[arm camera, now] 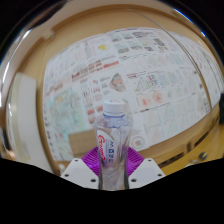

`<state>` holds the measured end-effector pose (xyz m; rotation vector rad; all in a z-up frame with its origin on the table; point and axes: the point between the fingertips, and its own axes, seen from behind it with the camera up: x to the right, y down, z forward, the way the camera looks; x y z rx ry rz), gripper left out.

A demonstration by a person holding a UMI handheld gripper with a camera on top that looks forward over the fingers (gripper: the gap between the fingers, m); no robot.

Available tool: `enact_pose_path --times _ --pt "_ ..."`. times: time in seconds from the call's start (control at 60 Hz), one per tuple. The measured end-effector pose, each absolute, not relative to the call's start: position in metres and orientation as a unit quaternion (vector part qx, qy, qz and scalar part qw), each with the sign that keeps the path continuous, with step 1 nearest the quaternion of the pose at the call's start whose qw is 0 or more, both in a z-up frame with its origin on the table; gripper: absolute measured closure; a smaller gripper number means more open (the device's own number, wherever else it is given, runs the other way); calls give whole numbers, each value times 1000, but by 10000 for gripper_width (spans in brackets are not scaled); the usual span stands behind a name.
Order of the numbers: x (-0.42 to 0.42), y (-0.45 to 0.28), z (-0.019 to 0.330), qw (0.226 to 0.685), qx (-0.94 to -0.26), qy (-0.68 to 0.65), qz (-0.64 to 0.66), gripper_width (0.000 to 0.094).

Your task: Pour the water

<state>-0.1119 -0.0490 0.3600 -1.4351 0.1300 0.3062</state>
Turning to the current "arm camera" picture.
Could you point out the small black pouch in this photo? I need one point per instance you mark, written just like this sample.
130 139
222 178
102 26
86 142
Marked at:
203 155

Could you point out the large printed wall posters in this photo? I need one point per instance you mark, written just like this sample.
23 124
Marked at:
150 83

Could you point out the black bag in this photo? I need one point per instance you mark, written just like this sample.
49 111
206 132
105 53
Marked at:
221 113

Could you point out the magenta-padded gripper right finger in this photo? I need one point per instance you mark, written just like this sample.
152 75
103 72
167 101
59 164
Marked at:
136 163

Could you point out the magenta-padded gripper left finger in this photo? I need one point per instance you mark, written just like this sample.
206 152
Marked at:
89 163

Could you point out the clear water bottle white cap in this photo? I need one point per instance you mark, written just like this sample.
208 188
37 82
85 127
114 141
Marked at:
113 156

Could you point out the white cabinet unit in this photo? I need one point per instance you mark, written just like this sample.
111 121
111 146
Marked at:
25 116

